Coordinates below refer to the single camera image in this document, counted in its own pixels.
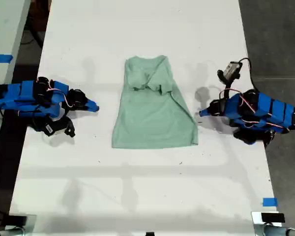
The short blue tape strip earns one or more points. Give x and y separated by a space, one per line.
270 202

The black camera box grey face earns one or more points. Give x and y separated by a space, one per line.
232 69

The pale green t-shirt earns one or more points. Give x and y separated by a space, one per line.
152 118

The grey metal pipe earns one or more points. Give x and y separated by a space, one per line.
7 232
277 231

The small black box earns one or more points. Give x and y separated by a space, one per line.
17 220
273 217

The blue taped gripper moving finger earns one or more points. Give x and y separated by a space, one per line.
206 114
92 109

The white side table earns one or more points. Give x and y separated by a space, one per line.
5 29

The long blue tape strip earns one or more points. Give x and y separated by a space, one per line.
1 58

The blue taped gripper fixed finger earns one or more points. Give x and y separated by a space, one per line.
205 111
91 102

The black camera stalk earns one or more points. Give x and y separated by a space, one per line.
69 127
226 82

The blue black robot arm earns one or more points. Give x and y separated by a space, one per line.
27 93
268 110

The metal table bracket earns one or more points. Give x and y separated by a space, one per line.
31 222
256 218

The black camera box white label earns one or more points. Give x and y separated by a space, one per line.
49 128

